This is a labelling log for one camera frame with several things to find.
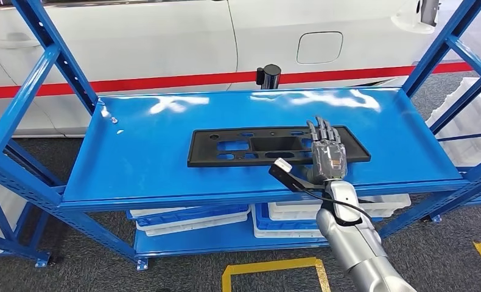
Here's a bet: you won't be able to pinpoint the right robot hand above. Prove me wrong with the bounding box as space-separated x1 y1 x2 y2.
300 116 349 185

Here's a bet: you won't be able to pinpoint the black plastic panel part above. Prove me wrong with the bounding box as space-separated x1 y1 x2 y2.
186 125 372 169

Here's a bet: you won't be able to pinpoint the blue plastic crate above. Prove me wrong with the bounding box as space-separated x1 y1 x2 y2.
135 204 252 229
253 203 383 234

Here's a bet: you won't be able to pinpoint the stacked white plastic crates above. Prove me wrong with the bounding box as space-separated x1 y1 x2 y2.
0 177 28 256
426 76 481 167

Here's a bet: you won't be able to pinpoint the white car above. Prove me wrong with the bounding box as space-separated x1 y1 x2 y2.
0 0 443 139

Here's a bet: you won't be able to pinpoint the black cable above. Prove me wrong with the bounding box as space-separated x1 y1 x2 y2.
301 188 374 221

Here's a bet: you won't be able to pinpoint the black stanchion post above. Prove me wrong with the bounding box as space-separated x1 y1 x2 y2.
256 63 283 90

